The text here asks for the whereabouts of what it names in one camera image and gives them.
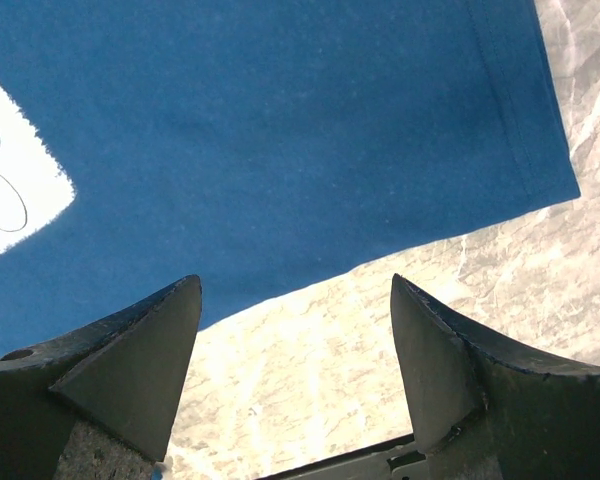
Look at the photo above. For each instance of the blue t shirt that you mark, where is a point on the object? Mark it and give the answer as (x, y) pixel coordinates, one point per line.
(265, 145)

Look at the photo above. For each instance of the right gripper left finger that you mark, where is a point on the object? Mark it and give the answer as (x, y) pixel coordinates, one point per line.
(100, 402)

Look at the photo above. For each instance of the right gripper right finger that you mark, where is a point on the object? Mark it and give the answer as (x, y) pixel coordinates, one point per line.
(485, 406)

